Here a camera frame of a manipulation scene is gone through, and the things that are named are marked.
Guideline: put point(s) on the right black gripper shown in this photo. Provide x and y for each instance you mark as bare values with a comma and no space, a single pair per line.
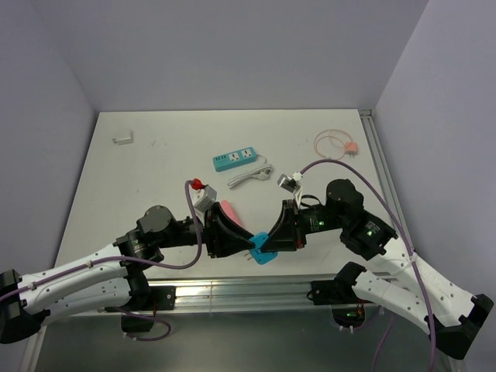
289,232

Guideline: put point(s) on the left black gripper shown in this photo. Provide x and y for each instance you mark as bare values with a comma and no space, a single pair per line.
218,229

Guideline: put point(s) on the pink triangular power strip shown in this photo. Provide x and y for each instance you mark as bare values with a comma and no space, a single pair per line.
230,217

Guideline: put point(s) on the small blue adapter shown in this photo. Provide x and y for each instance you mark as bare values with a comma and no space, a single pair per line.
257,252

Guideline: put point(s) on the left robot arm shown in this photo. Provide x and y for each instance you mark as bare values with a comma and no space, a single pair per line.
113,277

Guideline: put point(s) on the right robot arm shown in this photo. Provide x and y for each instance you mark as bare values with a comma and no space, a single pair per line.
421,295

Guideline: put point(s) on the teal power strip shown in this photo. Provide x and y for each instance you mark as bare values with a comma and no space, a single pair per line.
234,159

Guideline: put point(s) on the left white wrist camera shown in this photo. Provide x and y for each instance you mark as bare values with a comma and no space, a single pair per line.
204,196

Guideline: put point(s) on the front aluminium rail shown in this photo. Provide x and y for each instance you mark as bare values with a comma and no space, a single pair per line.
232,294

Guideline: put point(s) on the aluminium rail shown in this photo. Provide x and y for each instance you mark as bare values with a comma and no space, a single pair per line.
232,294
384,175

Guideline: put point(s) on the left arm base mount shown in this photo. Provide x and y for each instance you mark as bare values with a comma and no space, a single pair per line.
137,322

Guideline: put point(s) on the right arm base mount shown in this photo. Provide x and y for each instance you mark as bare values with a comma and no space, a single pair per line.
349,312

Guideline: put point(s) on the orange charger plug on cable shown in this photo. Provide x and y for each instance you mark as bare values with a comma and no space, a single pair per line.
351,149

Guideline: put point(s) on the white wall charger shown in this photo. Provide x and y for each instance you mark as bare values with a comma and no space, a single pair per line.
123,137

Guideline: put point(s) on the right side aluminium rail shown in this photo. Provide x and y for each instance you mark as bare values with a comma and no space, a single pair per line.
384,175

